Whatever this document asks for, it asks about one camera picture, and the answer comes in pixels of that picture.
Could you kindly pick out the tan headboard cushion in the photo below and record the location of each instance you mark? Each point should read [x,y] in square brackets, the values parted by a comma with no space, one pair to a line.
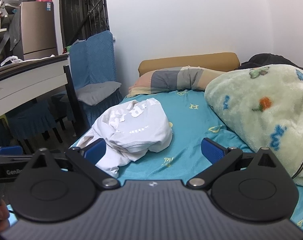
[223,62]

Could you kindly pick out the black clothing pile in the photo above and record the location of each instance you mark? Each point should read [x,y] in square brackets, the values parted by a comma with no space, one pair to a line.
[264,59]

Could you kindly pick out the green fleece cartoon blanket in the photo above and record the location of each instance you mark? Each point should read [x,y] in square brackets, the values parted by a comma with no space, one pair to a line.
[264,107]

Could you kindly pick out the person's left hand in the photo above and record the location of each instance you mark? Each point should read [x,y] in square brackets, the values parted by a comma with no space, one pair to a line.
[4,216]

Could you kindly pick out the white t-shirt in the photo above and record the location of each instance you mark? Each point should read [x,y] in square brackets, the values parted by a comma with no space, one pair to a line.
[130,130]

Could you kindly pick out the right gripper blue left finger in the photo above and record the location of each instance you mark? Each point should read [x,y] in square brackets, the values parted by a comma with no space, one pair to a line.
[84,161]

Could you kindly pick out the grey seat cushion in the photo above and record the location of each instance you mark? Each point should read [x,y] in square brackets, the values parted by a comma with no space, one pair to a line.
[93,94]

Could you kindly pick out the dark window with grille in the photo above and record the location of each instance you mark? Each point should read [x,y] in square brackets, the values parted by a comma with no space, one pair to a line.
[80,19]

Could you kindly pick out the turquoise patterned bed sheet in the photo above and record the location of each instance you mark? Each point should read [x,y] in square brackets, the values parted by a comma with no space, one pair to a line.
[157,205]

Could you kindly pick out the striped pillow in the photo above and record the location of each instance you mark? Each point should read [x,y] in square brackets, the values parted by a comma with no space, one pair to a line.
[171,79]

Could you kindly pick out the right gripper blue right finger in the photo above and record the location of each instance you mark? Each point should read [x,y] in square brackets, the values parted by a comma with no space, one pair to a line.
[223,160]

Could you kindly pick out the blue covered chair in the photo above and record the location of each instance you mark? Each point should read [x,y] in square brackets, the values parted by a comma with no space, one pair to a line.
[27,121]
[93,61]

